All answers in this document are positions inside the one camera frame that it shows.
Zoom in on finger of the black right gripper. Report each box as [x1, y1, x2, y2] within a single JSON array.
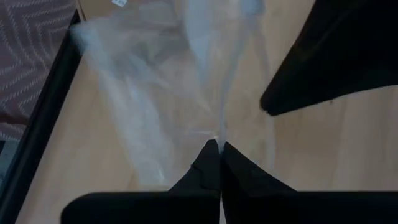
[[259, 0, 398, 117]]

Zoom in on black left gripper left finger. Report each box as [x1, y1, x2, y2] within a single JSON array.
[[61, 139, 221, 224]]

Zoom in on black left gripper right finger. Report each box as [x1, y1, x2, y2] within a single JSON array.
[[220, 141, 398, 224]]

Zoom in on clear plastic zip bag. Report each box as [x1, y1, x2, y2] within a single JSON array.
[[70, 0, 277, 187]]

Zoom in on small cardboard box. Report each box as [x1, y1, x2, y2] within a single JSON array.
[[77, 0, 187, 22]]

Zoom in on pink chevron curtain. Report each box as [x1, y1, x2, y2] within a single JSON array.
[[0, 0, 77, 142]]

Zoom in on black aluminium table frame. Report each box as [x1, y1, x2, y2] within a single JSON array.
[[0, 9, 83, 224]]

